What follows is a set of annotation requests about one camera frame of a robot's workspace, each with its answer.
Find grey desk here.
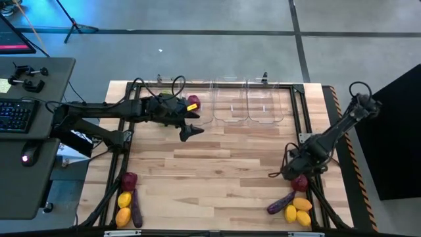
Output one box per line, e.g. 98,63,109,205
0,57,76,221

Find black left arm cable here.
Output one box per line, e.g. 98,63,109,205
130,75,187,101

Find orange-yellow mango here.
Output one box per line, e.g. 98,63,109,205
114,207,132,229
292,197,313,212

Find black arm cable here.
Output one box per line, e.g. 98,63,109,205
130,75,187,101
348,81,373,99

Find black floor mat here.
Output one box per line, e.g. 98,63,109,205
354,63,421,201

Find black aluminium table frame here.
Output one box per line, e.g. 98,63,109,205
75,81,355,231

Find yellow cord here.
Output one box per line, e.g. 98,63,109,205
12,0,45,52

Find grey-brown items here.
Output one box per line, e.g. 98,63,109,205
266,190,297,215

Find black screw clamp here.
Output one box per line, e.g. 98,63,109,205
12,62,49,77
7,76,46,93

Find hazard stripe tape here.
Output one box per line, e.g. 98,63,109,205
328,85,380,232

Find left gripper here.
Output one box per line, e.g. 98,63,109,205
141,93,205,143

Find black computer monitor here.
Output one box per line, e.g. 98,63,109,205
0,13,37,55

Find black computer mouse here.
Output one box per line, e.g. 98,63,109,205
20,144,41,167

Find black keyboard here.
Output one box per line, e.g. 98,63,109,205
0,97,41,134

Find silver edge bracket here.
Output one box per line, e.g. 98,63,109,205
288,231,326,237
104,229,143,237

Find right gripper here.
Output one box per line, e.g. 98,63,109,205
281,141,330,180

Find yellow lemon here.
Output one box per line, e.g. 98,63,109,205
117,192,132,209
296,210,312,228
284,204,298,224

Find black tripod stand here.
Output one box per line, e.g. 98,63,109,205
54,0,99,44

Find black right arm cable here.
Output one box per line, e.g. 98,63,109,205
348,81,373,99

